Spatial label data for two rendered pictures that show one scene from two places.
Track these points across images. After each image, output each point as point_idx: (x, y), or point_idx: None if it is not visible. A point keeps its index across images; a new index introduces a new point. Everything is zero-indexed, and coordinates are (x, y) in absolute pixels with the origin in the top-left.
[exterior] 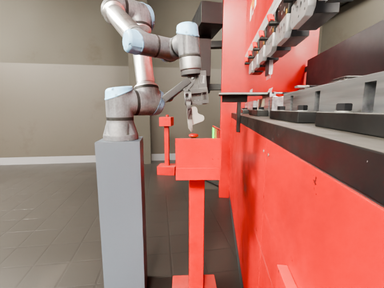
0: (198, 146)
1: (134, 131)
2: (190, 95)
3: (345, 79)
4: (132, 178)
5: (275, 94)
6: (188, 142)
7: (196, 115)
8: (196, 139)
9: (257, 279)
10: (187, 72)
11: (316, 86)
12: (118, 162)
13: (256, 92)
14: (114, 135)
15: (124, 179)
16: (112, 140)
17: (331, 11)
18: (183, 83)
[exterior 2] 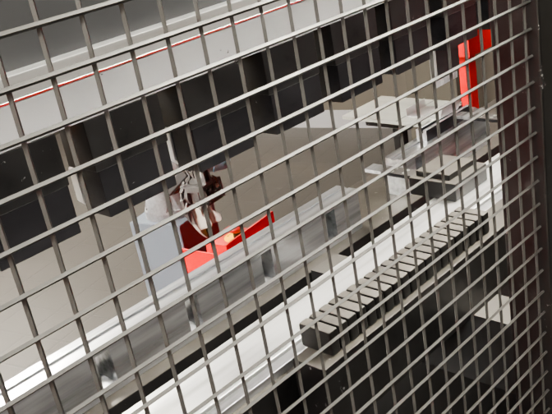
0: (204, 262)
1: (179, 204)
2: (186, 194)
3: (410, 179)
4: (181, 273)
5: (425, 134)
6: (194, 255)
7: (201, 218)
8: (200, 252)
9: None
10: (176, 165)
11: (391, 174)
12: (159, 250)
13: (403, 122)
14: (151, 213)
15: (172, 274)
16: (150, 220)
17: (269, 133)
18: (179, 177)
